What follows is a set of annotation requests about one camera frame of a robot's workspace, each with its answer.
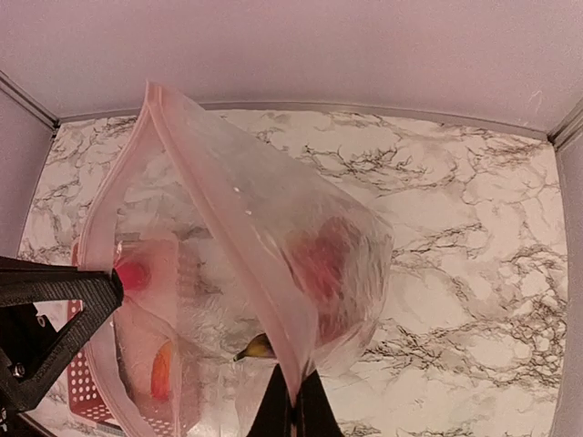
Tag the clear zip top bag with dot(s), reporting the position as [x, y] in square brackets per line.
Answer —
[232, 202]

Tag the aluminium frame post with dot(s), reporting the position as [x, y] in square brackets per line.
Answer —
[569, 129]
[16, 93]

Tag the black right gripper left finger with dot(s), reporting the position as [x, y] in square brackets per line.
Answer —
[273, 418]

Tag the left rear aluminium frame post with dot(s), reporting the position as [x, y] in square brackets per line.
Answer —
[16, 93]

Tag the right rear aluminium frame post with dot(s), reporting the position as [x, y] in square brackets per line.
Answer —
[569, 129]

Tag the pink perforated plastic basket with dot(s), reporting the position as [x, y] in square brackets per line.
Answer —
[120, 355]

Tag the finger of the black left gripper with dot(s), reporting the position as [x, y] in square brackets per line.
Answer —
[33, 352]

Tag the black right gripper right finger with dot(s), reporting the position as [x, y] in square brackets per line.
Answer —
[312, 414]

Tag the rear aluminium table rail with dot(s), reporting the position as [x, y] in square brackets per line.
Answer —
[181, 120]

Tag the purple eggplant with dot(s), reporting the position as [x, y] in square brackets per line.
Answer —
[259, 347]

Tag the red lychee bunch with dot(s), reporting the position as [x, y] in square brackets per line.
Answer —
[320, 263]

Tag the red bumpy fruit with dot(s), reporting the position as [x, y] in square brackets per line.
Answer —
[134, 275]

